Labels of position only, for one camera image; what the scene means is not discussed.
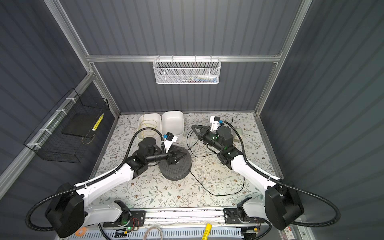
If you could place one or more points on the black wire wall basket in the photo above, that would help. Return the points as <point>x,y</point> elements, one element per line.
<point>48,142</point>

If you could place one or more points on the white wire mesh basket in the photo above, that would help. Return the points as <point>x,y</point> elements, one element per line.
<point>187,73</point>

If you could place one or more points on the white bin with yellow cable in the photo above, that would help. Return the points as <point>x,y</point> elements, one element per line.
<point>149,121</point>

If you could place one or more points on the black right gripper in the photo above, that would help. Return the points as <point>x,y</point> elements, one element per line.
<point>203,137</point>

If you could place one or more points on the white plastic bin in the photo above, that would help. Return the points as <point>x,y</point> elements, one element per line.
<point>173,122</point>

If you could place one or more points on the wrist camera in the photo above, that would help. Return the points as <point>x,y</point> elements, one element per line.
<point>169,139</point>
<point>216,122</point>

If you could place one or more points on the yellow marker front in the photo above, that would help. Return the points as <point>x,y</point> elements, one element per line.
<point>207,231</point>

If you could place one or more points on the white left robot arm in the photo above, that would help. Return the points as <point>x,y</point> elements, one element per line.
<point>69,209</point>

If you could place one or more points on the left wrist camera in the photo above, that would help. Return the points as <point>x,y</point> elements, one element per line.
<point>169,139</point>

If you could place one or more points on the grey perforated cable spool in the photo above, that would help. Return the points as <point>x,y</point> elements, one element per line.
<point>176,172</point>

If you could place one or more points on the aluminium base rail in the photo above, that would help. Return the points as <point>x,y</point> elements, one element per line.
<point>246,215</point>

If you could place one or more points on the black pad in basket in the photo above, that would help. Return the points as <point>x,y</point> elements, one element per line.
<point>81,126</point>

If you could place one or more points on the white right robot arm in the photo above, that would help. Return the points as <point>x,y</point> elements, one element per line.
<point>282,204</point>

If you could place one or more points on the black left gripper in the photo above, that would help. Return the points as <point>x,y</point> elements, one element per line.
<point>171,159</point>

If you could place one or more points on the yellow marker in basket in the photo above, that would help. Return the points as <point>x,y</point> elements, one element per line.
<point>97,123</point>

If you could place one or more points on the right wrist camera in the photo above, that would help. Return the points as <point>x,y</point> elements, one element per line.
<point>216,122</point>

